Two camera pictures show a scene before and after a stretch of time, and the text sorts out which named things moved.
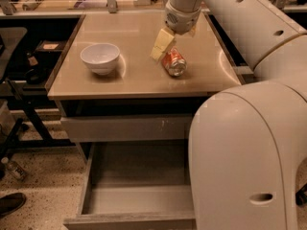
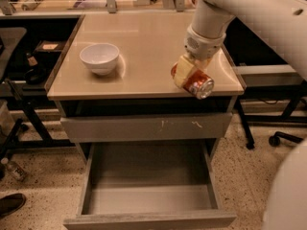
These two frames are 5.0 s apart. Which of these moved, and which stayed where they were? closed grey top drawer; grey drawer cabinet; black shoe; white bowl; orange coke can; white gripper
Moved: white gripper; orange coke can
Stayed: closed grey top drawer; white bowl; black shoe; grey drawer cabinet
